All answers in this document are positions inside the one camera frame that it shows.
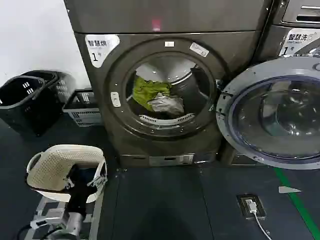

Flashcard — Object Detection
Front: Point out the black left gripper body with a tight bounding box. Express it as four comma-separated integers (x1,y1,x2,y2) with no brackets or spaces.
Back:
66,179,99,215

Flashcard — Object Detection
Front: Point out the white power plug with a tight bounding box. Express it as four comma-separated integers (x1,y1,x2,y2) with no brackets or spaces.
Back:
245,198,259,214

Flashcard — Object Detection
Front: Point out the black robot wrist cable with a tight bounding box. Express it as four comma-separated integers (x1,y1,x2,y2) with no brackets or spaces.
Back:
16,221,66,240

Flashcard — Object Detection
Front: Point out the black floor socket box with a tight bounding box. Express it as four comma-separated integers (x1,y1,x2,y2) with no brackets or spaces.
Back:
236,193,267,221

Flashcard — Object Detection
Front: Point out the dark blue garment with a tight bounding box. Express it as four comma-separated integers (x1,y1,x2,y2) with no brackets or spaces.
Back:
77,166,99,181

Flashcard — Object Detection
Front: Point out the grey dryer with open drum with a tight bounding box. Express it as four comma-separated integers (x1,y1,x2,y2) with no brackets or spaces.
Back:
64,0,275,168

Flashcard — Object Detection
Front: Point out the pale grey garment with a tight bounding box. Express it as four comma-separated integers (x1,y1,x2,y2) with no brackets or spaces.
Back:
147,91,185,115

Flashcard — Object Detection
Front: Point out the white perforated laundry basket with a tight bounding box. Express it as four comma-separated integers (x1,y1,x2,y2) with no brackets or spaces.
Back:
25,144,109,204

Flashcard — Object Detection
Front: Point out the grey slatted plastic crate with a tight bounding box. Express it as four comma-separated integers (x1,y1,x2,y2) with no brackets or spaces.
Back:
62,89,104,127

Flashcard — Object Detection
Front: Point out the large black plastic basket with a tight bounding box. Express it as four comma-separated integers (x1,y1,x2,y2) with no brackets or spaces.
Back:
0,75,64,137

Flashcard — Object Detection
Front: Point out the round glass dryer door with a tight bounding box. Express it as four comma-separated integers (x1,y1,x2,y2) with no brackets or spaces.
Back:
215,57,320,164

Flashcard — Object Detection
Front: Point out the green floor tape line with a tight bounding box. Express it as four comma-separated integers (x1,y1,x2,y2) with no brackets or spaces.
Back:
273,166,320,240

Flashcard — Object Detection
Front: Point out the white arrow floor sticker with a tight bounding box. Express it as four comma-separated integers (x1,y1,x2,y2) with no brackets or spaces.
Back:
278,185,303,194

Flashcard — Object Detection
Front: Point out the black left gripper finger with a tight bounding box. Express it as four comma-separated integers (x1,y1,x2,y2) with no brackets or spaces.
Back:
86,172,108,188
63,164,80,190

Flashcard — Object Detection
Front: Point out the grey metal basket stand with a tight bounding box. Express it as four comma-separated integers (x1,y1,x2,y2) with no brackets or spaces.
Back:
24,186,105,240

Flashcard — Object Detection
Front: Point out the green garment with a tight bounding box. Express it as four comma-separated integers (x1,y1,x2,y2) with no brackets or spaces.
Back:
132,76,173,112

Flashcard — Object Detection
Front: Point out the grey dryer with drawer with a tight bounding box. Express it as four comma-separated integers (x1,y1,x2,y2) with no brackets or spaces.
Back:
253,0,320,166

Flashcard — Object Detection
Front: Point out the white power cable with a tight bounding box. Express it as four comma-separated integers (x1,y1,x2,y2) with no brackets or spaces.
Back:
251,211,274,240

